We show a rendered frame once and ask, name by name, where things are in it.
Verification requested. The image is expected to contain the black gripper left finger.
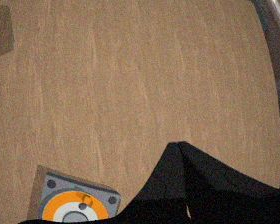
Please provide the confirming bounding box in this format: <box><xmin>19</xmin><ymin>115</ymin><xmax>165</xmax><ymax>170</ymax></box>
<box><xmin>19</xmin><ymin>141</ymin><xmax>195</xmax><ymax>224</ymax></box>

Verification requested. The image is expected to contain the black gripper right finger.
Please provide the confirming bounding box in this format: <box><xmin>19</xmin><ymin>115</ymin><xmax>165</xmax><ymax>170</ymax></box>
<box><xmin>177</xmin><ymin>141</ymin><xmax>280</xmax><ymax>224</ymax></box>

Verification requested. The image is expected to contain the orange and white round plate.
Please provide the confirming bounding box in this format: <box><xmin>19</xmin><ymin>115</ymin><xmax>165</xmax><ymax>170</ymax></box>
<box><xmin>42</xmin><ymin>190</ymin><xmax>108</xmax><ymax>222</ymax></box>

